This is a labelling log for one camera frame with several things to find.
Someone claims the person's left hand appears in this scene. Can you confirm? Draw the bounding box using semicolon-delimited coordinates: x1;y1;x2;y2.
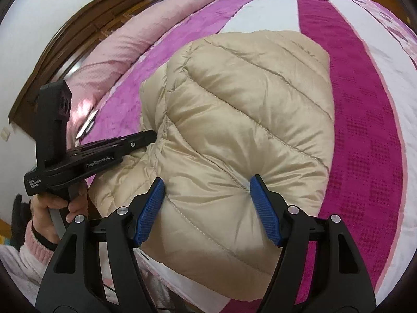
30;186;89;251

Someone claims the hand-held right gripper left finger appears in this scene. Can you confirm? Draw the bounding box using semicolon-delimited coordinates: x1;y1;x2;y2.
35;178;165;313

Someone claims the pink pillow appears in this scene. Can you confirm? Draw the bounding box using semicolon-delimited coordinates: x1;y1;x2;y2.
63;0;224;105

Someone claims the beige puffer jacket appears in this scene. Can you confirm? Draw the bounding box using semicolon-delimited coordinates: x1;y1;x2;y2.
88;30;336;300

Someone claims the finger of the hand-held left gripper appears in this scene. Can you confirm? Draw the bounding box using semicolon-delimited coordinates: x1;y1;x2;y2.
67;130;157;157

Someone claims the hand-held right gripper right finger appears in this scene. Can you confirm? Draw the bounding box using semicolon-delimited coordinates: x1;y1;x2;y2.
249;174;377;313

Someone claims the magenta floral bedspread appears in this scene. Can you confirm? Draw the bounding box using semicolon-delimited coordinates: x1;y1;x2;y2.
76;0;414;313

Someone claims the smartphone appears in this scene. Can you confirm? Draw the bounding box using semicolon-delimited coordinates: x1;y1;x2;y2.
76;109;99;139

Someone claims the person's left forearm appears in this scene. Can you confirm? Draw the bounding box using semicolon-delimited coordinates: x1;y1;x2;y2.
0;220;58;304

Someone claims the dark wooden headboard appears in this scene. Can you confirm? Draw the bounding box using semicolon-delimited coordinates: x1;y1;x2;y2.
8;0;183;124

